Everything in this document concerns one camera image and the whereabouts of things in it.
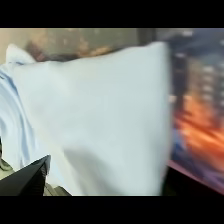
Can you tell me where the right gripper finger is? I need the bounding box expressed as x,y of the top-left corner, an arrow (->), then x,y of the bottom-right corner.
0,154 -> 52,197

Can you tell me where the light blue shirt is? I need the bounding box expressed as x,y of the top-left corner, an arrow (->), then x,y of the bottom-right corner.
0,41 -> 175,197

